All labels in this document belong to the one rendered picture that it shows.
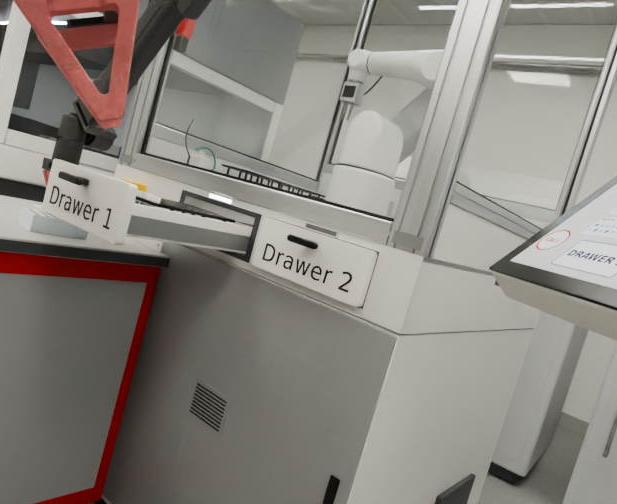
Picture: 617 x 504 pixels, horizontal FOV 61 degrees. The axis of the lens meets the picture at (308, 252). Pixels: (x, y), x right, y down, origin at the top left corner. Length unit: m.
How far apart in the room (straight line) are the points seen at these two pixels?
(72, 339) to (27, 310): 0.13
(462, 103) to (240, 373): 0.72
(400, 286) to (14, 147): 1.34
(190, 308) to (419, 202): 0.64
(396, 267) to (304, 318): 0.23
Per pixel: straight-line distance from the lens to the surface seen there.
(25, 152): 1.91
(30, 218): 1.28
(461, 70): 1.01
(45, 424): 1.39
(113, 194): 1.00
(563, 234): 0.69
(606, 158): 4.23
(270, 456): 1.17
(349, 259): 1.00
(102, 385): 1.41
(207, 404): 1.28
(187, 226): 1.07
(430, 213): 0.95
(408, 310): 0.96
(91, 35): 0.45
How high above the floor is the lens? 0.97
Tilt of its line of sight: 5 degrees down
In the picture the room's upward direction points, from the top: 16 degrees clockwise
